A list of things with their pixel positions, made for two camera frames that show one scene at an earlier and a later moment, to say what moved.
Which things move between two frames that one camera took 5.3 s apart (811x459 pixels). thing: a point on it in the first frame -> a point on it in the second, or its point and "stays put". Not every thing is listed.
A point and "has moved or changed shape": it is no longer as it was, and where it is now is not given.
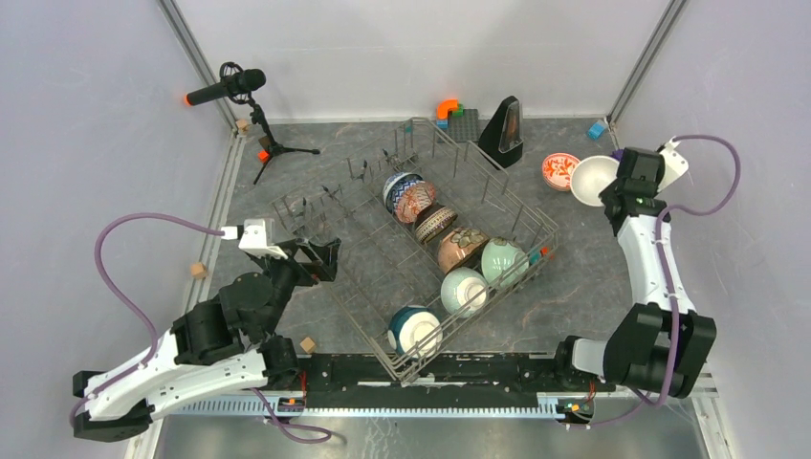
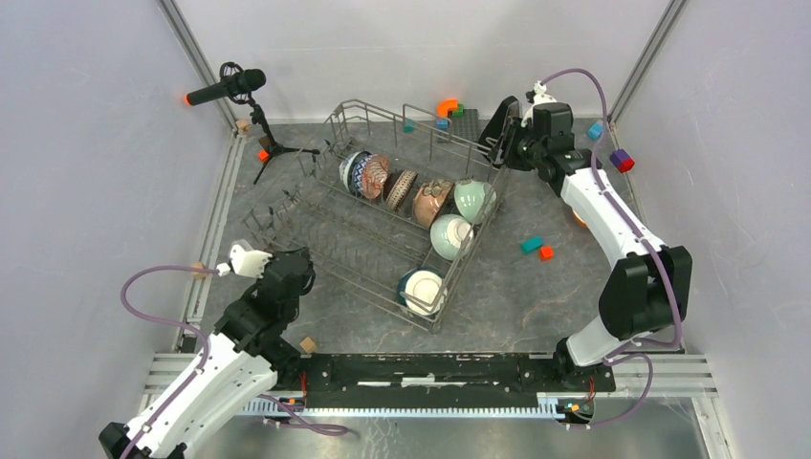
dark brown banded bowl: (432, 221) -> (397, 187)
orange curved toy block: (444, 107) stays put
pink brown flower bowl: (456, 245) -> (429, 198)
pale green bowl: (503, 264) -> (474, 199)
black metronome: (502, 134) stays put
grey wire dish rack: (420, 241) has moved or changed shape
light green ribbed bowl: (464, 292) -> (450, 236)
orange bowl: (590, 176) has moved or changed shape
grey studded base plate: (464, 127) stays put
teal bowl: (416, 332) -> (422, 291)
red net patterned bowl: (414, 199) -> (356, 171)
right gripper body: (610, 189) -> (521, 149)
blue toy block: (596, 130) stays put
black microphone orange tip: (236, 83) stays put
